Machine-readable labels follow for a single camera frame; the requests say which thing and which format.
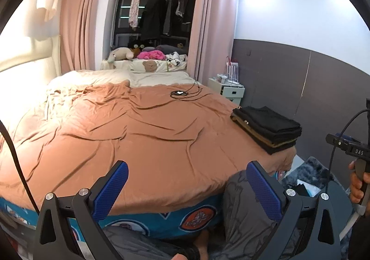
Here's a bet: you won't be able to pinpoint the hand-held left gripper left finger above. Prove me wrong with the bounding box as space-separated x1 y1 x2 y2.
33 161 129 260

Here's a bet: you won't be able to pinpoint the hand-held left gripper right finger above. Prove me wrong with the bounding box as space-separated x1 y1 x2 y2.
247 161 343 260

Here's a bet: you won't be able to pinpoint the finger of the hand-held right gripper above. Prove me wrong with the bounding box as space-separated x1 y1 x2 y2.
326 133 360 152

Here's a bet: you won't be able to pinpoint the stack of clothes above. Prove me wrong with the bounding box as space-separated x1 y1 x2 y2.
230 106 303 156

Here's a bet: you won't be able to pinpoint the person's right forearm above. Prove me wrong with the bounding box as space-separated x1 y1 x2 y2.
348 214 370 260

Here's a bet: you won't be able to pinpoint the person's right hand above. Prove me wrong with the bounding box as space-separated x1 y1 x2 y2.
348 160 370 205

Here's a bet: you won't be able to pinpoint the person's grey printed pants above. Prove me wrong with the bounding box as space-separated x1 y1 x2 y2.
102 170 307 260

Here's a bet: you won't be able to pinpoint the fluffy grey rug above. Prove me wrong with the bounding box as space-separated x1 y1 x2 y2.
282 157 352 200

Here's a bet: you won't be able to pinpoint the blue printed mattress sheet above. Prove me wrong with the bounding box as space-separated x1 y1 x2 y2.
0 169 290 240

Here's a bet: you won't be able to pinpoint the brown blanket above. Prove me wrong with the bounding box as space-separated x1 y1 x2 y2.
0 80 298 216

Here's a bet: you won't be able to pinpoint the white nightstand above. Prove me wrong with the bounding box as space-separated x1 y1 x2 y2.
208 78 246 106

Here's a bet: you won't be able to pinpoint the cream bed sheet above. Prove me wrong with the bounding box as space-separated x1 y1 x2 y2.
46 69 204 90

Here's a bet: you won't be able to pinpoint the white rack on cabinet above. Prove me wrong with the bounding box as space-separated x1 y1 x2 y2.
226 56 240 84

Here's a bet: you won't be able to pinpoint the bear printed pillow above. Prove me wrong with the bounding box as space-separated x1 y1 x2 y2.
114 59 188 73

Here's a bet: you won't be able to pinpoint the beige plush toy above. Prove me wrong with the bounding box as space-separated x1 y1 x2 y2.
108 47 135 64

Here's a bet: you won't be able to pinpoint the pink fluffy cloth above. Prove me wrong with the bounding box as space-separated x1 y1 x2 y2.
136 50 166 61

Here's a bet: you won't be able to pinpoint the black and white printed cloth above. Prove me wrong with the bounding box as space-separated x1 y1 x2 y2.
164 52 188 67

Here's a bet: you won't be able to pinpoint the dark grey cushion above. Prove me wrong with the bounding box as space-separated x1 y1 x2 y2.
154 44 181 53

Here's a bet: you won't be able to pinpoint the white padded headboard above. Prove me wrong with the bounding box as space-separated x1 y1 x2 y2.
0 34 61 87

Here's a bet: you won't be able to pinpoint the pink curtain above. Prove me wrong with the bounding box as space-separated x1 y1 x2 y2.
59 0 120 77
188 0 238 91

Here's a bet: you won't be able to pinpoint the black hanging coat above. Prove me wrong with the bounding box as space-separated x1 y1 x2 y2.
140 0 167 42

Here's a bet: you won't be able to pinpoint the floral hanging garment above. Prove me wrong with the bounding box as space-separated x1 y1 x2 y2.
129 0 142 29

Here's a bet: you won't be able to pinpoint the dark hanging garment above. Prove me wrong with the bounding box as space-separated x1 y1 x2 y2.
163 0 175 36

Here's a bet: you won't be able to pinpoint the black hanging jacket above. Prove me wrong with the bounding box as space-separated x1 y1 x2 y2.
183 0 197 25

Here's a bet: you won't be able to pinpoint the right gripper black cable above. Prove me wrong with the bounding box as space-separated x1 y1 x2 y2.
322 108 370 194

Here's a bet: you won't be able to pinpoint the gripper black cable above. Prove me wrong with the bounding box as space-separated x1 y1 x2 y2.
322 108 370 194
0 119 41 216

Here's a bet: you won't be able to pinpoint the right gripper white cable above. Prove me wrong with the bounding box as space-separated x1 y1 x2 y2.
339 205 363 239

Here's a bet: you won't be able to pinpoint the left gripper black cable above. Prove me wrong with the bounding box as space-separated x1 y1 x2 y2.
0 119 41 216

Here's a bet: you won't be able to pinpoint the black charger cable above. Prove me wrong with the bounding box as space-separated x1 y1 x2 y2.
170 76 204 101

